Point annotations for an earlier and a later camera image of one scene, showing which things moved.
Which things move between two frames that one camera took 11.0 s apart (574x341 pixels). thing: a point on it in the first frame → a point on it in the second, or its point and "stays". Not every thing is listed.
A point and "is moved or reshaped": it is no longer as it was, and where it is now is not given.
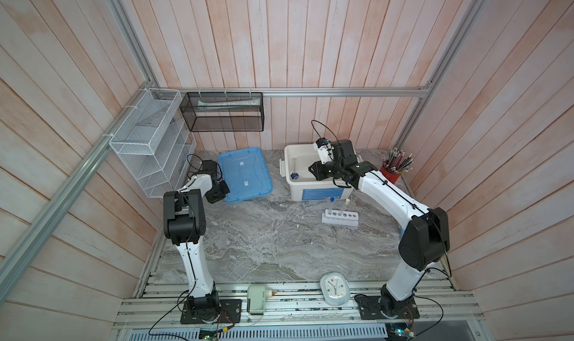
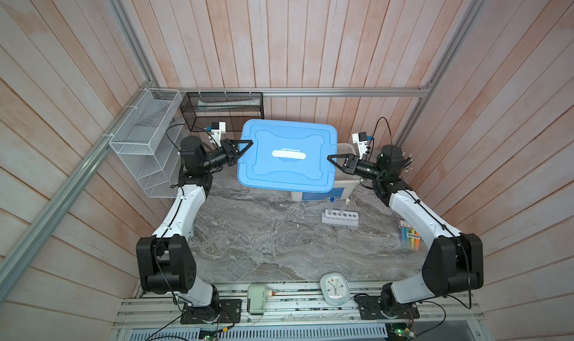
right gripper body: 329,170 → 361,169
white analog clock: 335,289 stays
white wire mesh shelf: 155,143 stays
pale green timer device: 256,297 stays
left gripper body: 217,192 → 222,155
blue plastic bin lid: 246,173 is moved or reshaped
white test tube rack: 338,217 stays
